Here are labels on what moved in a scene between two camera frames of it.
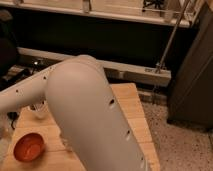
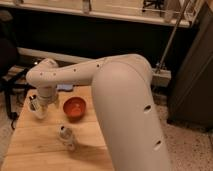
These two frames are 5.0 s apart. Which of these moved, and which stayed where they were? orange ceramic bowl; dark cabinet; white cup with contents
Moved: orange ceramic bowl
Stayed: dark cabinet; white cup with contents
